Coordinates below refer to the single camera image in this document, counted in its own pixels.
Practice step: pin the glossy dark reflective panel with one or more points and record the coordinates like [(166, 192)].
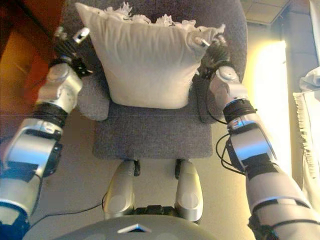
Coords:
[(20, 50)]

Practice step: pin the silver right robot leg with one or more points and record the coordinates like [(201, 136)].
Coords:
[(188, 190)]

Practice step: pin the white fringed cushion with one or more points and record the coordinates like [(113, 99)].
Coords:
[(147, 62)]

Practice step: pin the white crumpled duvet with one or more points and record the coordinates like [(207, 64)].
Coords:
[(311, 80)]

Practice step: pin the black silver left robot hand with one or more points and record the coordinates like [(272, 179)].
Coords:
[(65, 47)]

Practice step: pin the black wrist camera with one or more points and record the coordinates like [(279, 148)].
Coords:
[(81, 66), (203, 71)]

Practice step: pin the grey fabric armchair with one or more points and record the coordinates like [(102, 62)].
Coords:
[(150, 135)]

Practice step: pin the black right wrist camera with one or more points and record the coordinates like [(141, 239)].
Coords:
[(203, 71)]

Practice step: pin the light wooden nightstand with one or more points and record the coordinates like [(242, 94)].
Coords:
[(265, 10)]

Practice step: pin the silver robot leg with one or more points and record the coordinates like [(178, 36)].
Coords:
[(188, 190), (121, 190)]

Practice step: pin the silver left robot leg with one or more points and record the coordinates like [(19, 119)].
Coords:
[(121, 190)]

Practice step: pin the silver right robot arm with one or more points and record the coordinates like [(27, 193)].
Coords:
[(257, 155)]

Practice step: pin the white fringed bed throw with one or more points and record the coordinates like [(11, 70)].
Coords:
[(310, 140)]

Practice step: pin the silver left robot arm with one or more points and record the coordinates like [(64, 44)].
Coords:
[(32, 150)]

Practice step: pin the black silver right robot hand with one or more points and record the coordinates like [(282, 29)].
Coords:
[(218, 53)]

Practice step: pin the white bed mattress sheet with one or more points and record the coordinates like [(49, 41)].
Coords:
[(315, 30)]

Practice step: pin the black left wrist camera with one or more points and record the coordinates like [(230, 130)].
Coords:
[(81, 66)]

